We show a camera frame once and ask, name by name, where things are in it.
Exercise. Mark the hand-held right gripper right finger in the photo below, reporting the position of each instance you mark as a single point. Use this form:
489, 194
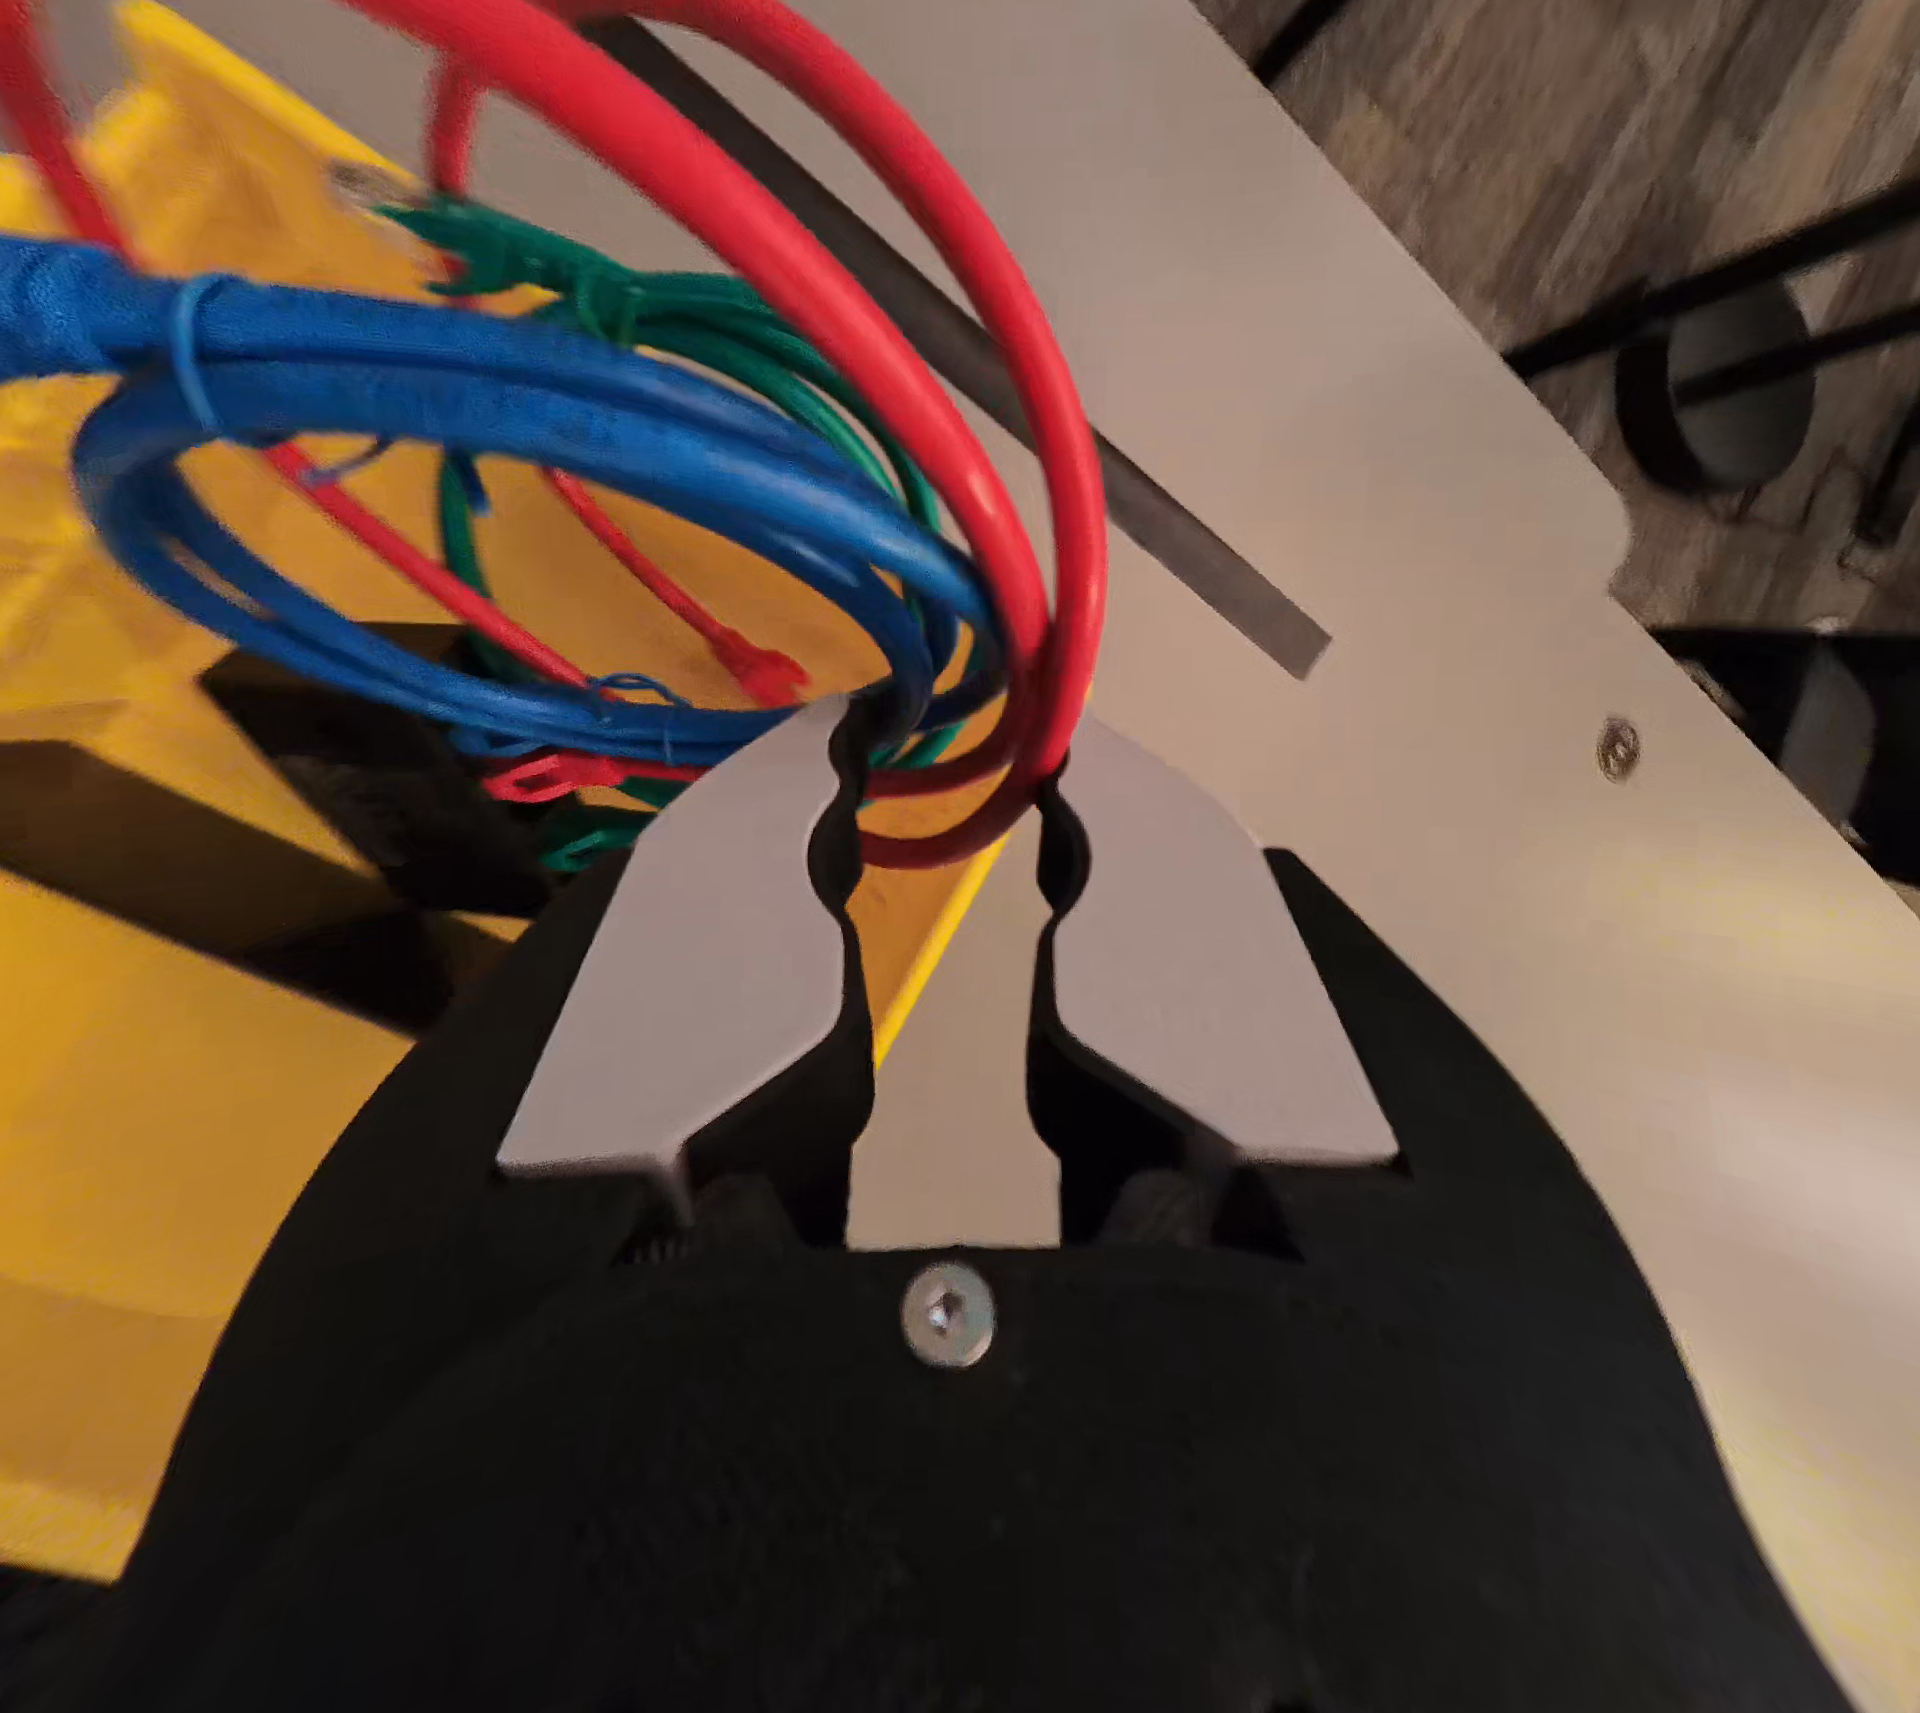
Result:
1219, 994

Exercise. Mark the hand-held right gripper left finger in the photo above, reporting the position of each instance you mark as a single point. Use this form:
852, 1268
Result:
678, 994

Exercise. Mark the yellow plastic bin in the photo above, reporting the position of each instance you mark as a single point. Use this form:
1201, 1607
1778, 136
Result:
121, 1115

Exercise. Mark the black chair base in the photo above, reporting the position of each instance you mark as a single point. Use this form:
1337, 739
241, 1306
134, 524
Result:
1726, 378

